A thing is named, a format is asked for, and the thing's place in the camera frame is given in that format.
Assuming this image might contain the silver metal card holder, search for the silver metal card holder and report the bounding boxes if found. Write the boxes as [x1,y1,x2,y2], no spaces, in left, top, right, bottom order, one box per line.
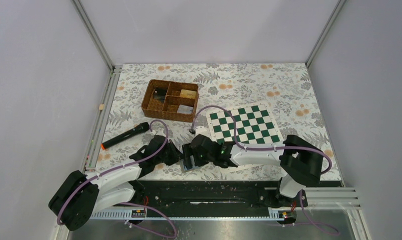
[179,155,201,173]

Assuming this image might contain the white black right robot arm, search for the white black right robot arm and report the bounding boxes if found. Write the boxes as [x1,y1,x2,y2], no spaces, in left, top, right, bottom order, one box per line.
[183,134,324,206]

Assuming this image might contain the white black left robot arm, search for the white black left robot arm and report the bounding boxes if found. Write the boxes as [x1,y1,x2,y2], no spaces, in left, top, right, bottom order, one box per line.
[48,135,183,231]

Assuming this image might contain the silver cards in basket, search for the silver cards in basket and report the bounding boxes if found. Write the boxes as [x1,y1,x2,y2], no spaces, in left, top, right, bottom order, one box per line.
[177,104,193,115]

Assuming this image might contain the gold cards in basket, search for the gold cards in basket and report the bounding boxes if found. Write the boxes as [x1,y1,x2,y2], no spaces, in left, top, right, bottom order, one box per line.
[179,89,197,99]

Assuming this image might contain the black cards in basket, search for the black cards in basket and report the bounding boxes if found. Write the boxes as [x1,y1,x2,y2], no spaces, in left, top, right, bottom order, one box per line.
[152,87,167,103]

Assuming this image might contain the black microphone orange tip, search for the black microphone orange tip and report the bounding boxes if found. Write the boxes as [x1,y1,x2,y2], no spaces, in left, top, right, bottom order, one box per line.
[101,122,150,150]

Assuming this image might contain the brown woven divided basket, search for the brown woven divided basket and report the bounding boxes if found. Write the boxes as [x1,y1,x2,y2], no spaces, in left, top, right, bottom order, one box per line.
[141,79,199,123]

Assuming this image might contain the green white chessboard mat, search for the green white chessboard mat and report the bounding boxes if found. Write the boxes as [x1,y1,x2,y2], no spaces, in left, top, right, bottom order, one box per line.
[204,101,284,144]

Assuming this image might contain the floral patterned table mat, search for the floral patterned table mat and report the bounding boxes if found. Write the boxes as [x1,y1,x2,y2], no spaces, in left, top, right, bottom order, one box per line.
[87,63,342,181]

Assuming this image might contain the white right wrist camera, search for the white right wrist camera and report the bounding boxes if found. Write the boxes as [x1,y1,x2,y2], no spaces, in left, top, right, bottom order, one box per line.
[189,126,206,136]

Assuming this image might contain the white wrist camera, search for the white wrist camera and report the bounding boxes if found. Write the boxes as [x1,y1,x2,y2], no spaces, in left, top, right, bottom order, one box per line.
[149,130,161,136]
[189,126,206,136]

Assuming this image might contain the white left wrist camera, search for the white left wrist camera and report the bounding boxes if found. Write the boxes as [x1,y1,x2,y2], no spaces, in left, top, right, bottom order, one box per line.
[149,130,161,136]

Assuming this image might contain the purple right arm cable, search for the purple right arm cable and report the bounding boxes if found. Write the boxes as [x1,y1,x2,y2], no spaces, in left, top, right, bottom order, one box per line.
[189,105,341,237]

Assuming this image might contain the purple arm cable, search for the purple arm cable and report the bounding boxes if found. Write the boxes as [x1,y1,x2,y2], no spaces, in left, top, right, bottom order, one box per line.
[56,119,178,240]
[189,105,341,237]

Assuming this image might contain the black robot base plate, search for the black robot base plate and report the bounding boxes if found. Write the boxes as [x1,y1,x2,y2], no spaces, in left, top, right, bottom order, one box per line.
[130,180,308,218]

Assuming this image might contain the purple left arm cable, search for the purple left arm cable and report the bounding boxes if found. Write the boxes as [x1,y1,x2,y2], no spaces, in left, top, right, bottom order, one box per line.
[56,119,178,240]

